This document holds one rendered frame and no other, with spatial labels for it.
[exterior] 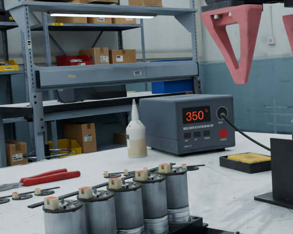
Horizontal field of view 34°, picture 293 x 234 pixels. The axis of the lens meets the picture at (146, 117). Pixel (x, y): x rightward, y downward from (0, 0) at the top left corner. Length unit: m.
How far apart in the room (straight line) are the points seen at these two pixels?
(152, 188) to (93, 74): 2.73
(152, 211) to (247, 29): 0.20
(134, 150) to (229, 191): 0.30
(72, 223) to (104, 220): 0.03
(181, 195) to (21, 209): 0.24
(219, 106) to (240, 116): 5.50
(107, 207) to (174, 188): 0.08
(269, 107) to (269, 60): 0.57
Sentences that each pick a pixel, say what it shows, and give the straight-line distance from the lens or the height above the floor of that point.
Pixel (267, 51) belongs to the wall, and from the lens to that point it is 6.01.
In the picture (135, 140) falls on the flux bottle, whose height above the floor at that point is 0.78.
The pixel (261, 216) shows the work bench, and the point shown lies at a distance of 0.48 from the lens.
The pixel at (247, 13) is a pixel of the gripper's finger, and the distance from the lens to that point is 0.46.
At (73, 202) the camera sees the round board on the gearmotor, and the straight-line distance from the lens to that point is 0.31.
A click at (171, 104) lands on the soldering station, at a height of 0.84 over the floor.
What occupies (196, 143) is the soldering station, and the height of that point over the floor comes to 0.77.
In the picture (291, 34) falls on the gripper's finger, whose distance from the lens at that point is 0.58.
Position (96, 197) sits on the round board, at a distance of 0.32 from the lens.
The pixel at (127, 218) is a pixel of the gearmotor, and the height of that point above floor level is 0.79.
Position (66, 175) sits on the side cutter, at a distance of 0.70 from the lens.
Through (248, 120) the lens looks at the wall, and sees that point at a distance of 6.24.
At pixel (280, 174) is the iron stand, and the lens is 0.52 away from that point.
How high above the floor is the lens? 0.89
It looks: 5 degrees down
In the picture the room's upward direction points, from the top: 4 degrees counter-clockwise
